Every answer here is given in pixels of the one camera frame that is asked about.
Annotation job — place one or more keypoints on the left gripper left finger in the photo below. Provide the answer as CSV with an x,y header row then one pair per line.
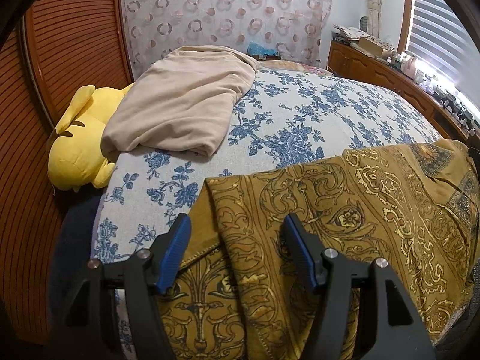
x,y
89,327

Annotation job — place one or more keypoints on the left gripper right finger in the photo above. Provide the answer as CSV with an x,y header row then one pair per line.
x,y
389,326

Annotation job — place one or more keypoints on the gold patterned garment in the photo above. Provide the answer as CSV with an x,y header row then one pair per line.
x,y
239,295

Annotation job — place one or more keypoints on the yellow plush toy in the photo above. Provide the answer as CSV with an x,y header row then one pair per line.
x,y
75,156

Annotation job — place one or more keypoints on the blue floral bed sheet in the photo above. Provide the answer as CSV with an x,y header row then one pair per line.
x,y
286,118

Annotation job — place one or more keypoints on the beige folded cloth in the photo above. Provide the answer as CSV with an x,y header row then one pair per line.
x,y
181,102

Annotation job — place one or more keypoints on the pink kettle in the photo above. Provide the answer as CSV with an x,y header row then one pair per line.
x,y
409,67

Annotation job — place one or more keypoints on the wooden sideboard cabinet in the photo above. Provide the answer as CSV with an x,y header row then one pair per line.
x,y
347,62

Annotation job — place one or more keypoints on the cardboard box on cabinet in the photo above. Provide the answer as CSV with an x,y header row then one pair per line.
x,y
376,47

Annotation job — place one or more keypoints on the pink floral blanket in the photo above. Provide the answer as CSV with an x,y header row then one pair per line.
x,y
293,66

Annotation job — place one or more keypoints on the window zebra blind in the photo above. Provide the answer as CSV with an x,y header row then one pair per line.
x,y
437,37

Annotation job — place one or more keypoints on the floral folded cloth pile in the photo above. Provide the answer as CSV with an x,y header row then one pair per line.
x,y
348,34

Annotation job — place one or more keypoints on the blue item on box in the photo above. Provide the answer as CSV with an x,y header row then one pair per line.
x,y
261,53

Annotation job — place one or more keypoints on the pink circle patterned curtain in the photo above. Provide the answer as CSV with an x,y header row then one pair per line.
x,y
291,29

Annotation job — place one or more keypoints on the beige tied side curtain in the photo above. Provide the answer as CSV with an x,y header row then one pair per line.
x,y
375,0

